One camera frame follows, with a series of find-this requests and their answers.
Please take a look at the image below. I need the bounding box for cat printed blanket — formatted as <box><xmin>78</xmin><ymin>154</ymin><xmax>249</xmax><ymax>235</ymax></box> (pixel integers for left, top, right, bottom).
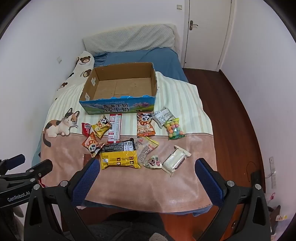
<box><xmin>38</xmin><ymin>72</ymin><xmax>219</xmax><ymax>215</ymax></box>

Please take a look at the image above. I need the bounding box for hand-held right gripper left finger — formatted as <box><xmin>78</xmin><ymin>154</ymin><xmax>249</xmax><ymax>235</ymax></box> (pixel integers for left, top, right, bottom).
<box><xmin>24</xmin><ymin>159</ymin><xmax>100</xmax><ymax>241</ymax></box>

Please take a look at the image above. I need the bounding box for clear wrapped white cake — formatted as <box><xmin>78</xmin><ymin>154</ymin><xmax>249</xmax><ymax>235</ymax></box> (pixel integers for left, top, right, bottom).
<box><xmin>162</xmin><ymin>145</ymin><xmax>192</xmax><ymax>177</ymax></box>

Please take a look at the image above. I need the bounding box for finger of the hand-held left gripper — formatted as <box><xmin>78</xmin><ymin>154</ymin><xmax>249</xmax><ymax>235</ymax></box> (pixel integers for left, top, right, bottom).
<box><xmin>0</xmin><ymin>159</ymin><xmax>53</xmax><ymax>186</ymax></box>
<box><xmin>0</xmin><ymin>154</ymin><xmax>26</xmax><ymax>173</ymax></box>

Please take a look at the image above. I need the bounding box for large orange panda snack packet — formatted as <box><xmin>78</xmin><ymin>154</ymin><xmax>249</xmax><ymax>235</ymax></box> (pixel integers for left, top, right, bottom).
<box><xmin>136</xmin><ymin>112</ymin><xmax>156</xmax><ymax>137</ymax></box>

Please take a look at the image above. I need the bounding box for long red white snack packet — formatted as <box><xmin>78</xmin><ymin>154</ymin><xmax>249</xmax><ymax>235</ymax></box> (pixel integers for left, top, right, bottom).
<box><xmin>107</xmin><ymin>113</ymin><xmax>122</xmax><ymax>143</ymax></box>

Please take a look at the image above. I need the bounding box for pale textured pillow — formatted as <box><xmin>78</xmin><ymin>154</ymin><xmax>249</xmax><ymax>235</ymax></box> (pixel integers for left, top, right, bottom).
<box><xmin>83</xmin><ymin>23</ymin><xmax>178</xmax><ymax>54</ymax></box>

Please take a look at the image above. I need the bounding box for white door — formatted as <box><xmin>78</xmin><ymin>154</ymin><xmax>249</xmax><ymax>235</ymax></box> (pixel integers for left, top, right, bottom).
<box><xmin>184</xmin><ymin>0</ymin><xmax>233</xmax><ymax>71</ymax></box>

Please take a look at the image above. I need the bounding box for silver grey snack packet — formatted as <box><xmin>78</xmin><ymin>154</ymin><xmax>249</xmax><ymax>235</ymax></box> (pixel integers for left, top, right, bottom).
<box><xmin>153</xmin><ymin>106</ymin><xmax>174</xmax><ymax>128</ymax></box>

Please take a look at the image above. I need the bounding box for brown clear snack packet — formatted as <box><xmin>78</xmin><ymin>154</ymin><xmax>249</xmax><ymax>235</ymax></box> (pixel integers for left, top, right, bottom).
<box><xmin>83</xmin><ymin>153</ymin><xmax>94</xmax><ymax>167</ymax></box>

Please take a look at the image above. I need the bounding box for bag of colourful candy balls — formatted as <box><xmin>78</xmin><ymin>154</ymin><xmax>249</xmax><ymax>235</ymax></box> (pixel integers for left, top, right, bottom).
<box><xmin>164</xmin><ymin>118</ymin><xmax>185</xmax><ymax>141</ymax></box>

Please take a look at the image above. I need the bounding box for small red snack packet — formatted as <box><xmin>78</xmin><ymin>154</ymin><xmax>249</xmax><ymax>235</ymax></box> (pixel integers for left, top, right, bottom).
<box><xmin>81</xmin><ymin>122</ymin><xmax>92</xmax><ymax>136</ymax></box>

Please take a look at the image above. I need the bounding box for small orange panda snack packet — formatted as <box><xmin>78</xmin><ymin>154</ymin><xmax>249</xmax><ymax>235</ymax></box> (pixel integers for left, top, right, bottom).
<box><xmin>81</xmin><ymin>132</ymin><xmax>104</xmax><ymax>158</ymax></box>

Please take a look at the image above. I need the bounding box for small white pink snack packet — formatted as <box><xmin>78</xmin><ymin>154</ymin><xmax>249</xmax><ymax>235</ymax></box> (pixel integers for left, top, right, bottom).
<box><xmin>143</xmin><ymin>156</ymin><xmax>163</xmax><ymax>169</ymax></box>

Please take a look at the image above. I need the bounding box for beige translucent snack packet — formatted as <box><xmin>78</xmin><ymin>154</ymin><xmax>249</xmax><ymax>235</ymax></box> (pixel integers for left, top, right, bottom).
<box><xmin>134</xmin><ymin>136</ymin><xmax>159</xmax><ymax>164</ymax></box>

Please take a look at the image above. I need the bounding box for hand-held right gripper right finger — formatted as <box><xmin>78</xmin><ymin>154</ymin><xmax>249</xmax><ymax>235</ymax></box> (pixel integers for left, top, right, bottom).
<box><xmin>195</xmin><ymin>158</ymin><xmax>271</xmax><ymax>241</ymax></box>

